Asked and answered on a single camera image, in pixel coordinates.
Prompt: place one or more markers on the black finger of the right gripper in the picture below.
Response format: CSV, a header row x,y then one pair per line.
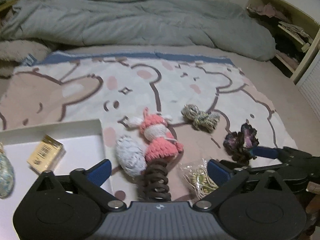
x,y
235,167

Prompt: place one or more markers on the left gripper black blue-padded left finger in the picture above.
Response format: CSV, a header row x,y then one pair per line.
x,y
89,184

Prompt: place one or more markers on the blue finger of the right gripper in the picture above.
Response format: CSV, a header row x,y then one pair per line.
x,y
265,152

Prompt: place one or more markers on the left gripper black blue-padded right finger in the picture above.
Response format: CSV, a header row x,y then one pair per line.
x,y
228,182

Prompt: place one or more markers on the grey yellow yarn knot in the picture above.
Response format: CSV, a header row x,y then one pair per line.
x,y
201,120

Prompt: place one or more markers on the pink crochet sheep doll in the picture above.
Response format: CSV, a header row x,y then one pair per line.
x,y
154,128

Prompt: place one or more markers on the blue floral fabric pouch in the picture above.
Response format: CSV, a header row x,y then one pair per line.
x,y
7,176

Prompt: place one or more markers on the dark purple knit scrunchie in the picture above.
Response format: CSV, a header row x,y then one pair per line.
x,y
238,145

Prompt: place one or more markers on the small yellow card box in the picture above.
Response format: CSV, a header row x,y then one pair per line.
x,y
46,155

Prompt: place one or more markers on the cartoon bear printed blanket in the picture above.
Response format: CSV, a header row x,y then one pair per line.
x,y
114,89

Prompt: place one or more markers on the cream open wardrobe shelf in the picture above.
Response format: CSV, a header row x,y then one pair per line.
x,y
297,44

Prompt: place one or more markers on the beige fleece blanket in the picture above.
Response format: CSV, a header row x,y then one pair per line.
x,y
23,52

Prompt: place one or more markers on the grey quilted duvet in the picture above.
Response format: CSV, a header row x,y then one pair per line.
x,y
211,23

